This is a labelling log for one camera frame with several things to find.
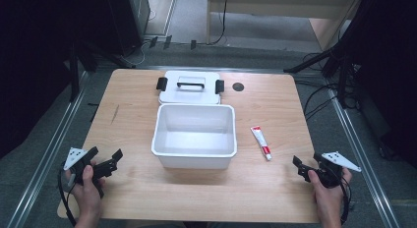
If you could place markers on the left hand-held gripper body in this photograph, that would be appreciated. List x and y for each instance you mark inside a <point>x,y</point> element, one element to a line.
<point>76,157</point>

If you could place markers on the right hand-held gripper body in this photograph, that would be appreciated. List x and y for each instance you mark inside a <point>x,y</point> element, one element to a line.
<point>331,174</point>

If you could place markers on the white and red tube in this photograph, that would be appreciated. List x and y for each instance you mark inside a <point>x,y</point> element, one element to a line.
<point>261,141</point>

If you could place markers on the white plastic storage box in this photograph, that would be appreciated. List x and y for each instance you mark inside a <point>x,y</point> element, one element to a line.
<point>196,146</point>

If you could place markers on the person's right hand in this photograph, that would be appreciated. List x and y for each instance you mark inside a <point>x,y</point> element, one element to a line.
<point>329,200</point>

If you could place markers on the person's left hand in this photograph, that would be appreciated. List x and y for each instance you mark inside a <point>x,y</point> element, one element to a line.
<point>87,197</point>

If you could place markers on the black metal stand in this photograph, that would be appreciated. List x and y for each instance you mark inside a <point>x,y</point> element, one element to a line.
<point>74,74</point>

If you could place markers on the round black table grommet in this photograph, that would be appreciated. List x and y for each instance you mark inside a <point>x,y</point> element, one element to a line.
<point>238,87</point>

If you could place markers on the black tripod stand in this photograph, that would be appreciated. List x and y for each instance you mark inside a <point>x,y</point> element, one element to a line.
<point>331,54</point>

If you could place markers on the black cabinet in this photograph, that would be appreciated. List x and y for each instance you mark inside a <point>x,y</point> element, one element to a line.
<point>129,18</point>

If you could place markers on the light wooden shelf unit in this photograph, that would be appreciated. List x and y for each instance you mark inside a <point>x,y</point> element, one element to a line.
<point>278,5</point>

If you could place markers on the metal floor rail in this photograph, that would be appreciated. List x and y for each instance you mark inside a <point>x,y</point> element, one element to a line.
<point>364,165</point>
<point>49,156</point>

